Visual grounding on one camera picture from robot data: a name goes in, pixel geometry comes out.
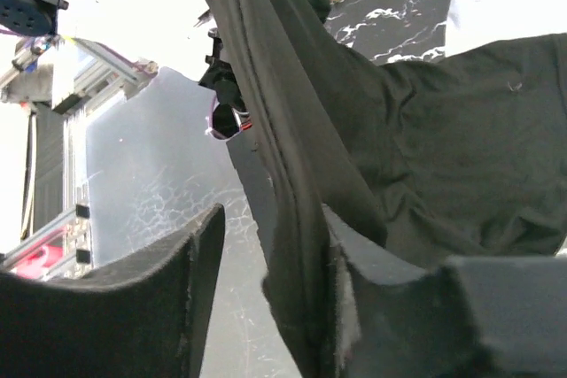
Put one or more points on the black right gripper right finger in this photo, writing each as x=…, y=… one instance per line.
x=471, y=317

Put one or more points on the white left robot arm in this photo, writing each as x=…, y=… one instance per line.
x=228, y=115

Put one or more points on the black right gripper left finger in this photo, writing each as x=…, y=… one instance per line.
x=144, y=315

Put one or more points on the black t shirt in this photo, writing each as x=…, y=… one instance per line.
x=465, y=157

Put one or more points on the aluminium base frame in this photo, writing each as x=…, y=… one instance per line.
x=62, y=84

